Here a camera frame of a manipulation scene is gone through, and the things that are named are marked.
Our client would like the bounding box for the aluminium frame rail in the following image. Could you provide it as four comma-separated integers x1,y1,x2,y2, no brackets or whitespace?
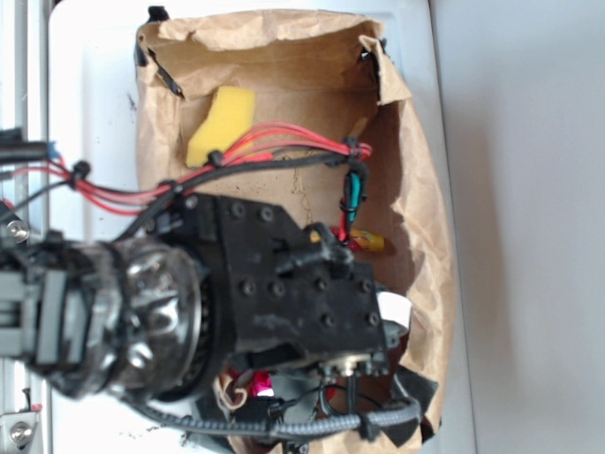
1,1,53,453

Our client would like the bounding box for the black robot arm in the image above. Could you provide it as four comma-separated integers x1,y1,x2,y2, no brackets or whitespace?
1,194,438,453

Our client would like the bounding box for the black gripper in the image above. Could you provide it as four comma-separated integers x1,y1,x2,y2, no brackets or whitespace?
148,194,437,448

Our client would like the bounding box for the braided black white cable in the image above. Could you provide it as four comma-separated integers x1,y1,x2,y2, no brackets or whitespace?
136,396,422,444

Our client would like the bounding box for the brown paper bag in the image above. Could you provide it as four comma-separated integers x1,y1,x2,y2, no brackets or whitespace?
134,9,458,450

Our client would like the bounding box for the red and black wire bundle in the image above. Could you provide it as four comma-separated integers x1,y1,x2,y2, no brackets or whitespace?
0,121,374,252

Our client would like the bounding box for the yellow sponge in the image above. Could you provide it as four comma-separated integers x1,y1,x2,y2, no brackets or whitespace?
184,86,256,168

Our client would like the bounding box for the red paper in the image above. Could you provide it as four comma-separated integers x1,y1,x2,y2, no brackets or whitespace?
250,371,275,397

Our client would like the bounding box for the silver corner bracket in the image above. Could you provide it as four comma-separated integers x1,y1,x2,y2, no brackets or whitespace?
1,411,43,454

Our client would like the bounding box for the black mounting bracket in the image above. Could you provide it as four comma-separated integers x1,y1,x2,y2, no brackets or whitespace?
1,199,30,246

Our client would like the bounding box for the red yellow green rope toy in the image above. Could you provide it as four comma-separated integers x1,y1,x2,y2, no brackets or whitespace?
330,227,386,253

